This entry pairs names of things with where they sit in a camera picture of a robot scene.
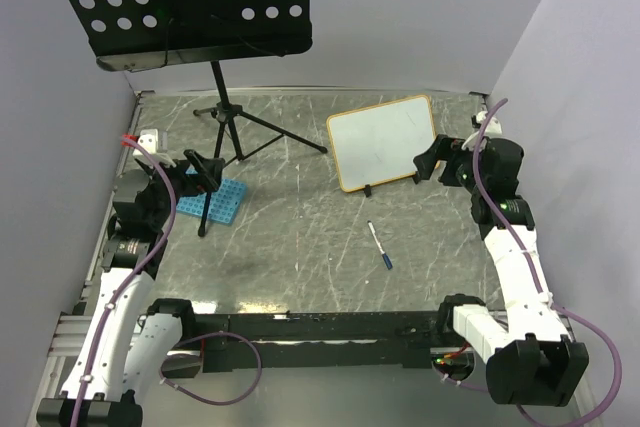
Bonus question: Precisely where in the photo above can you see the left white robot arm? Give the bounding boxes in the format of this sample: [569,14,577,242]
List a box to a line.
[36,149,225,426]

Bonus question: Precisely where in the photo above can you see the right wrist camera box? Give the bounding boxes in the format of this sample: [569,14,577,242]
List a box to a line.
[472,111,503,137]

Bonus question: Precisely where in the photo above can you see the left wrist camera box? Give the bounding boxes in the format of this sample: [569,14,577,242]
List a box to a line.
[137,129,168,155]

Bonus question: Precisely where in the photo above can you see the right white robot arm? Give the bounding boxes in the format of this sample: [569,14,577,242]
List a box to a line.
[414,134,589,407]

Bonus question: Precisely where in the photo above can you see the blue studded building plate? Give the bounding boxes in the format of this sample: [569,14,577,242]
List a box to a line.
[177,178,247,225]

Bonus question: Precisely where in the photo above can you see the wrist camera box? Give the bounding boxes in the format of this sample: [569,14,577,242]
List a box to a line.
[137,129,168,155]
[472,111,503,137]

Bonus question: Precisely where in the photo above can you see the white blue whiteboard marker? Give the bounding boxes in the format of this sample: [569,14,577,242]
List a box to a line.
[367,220,393,270]

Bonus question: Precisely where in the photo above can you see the yellow framed whiteboard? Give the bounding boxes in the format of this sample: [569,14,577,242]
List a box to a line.
[326,95,436,193]

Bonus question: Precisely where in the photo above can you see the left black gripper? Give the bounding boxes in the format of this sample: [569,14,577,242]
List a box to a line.
[139,148,224,228]

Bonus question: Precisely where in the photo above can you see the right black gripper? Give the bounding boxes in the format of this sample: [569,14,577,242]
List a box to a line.
[413,134,488,195]

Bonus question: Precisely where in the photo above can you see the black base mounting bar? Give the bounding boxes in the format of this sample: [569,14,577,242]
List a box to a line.
[149,296,496,373]

